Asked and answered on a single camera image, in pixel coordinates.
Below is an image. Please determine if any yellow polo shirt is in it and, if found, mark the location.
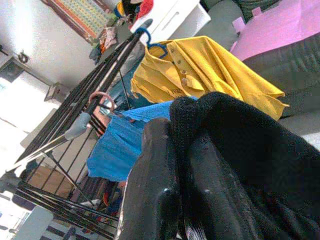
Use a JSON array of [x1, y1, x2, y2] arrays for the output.
[[130, 35, 291, 121]]

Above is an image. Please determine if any pink clothes hanger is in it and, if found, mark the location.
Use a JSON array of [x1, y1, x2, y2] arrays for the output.
[[88, 91, 116, 118]]

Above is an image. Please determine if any blue shirt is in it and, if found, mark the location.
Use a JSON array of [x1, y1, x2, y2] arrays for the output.
[[86, 96, 201, 183]]

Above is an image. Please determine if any blue plastic clothes hanger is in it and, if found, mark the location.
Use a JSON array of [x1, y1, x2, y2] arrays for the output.
[[136, 26, 169, 60]]

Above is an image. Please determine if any dark green sofa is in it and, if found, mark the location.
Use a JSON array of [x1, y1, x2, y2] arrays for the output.
[[194, 0, 320, 151]]

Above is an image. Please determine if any patterned framed wall hanging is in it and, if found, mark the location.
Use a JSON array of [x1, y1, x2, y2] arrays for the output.
[[42, 0, 118, 46]]

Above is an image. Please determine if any red cloth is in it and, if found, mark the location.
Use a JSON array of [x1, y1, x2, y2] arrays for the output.
[[138, 0, 155, 19]]

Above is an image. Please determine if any black metal drying rack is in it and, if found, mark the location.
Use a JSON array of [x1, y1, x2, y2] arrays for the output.
[[4, 18, 156, 240]]

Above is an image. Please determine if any black garment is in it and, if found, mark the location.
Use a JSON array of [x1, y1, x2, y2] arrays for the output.
[[169, 91, 320, 240]]

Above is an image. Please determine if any white drawer box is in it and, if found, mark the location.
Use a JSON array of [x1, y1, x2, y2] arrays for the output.
[[129, 0, 212, 45]]

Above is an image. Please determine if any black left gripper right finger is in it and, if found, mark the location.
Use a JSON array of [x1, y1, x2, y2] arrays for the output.
[[189, 139, 253, 240]]

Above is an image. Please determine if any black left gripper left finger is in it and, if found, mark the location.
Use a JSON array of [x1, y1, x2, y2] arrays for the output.
[[119, 117, 187, 240]]

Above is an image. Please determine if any pink foam mat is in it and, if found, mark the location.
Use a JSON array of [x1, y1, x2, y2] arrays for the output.
[[229, 0, 320, 62]]

